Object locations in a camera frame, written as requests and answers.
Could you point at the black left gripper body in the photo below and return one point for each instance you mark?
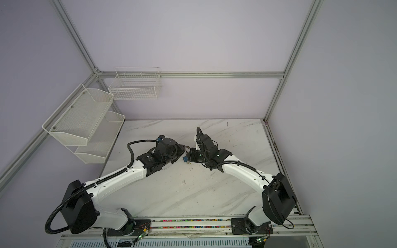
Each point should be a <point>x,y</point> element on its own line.
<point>177,153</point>

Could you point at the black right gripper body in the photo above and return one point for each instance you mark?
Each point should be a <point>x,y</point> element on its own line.
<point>196,156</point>

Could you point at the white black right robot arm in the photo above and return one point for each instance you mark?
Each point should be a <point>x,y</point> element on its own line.
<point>278,197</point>

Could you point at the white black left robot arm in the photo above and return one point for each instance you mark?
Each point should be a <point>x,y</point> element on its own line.
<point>84,210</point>

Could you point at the white mesh two-tier shelf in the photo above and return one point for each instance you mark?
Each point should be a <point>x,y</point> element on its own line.
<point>85,124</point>

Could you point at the white wire basket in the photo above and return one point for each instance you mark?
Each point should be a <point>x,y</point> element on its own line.
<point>136,83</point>

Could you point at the aluminium cage frame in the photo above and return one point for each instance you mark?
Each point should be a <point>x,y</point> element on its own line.
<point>8,174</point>

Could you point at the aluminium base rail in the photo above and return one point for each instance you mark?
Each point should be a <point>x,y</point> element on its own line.
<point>202,232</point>

